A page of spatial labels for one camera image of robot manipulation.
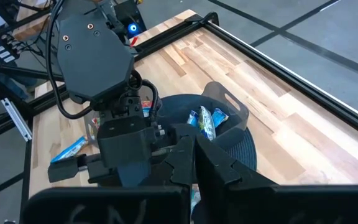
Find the black computer blue light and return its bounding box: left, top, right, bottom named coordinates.
left=113, top=0, right=147, bottom=40

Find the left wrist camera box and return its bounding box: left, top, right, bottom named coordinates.
left=96, top=116, right=157, bottom=187

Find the background wooden table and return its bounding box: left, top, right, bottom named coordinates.
left=12, top=0, right=52, bottom=41

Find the silver granola bar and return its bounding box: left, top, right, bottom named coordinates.
left=198, top=105, right=217, bottom=141

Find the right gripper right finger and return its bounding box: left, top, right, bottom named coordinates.
left=196, top=134, right=276, bottom=224

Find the red blue granola bar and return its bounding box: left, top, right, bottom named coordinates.
left=141, top=100, right=154, bottom=118

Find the dark round divided tray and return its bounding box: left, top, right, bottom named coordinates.
left=155, top=93, right=258, bottom=172

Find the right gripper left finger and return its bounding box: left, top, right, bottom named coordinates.
left=135, top=134, right=195, bottom=224

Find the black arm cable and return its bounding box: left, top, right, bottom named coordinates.
left=46, top=0, right=94, bottom=121

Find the silver aluminium bar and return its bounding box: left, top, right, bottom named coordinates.
left=1, top=98, right=33, bottom=142

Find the black aluminium rig frame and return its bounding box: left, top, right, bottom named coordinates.
left=0, top=11, right=358, bottom=224

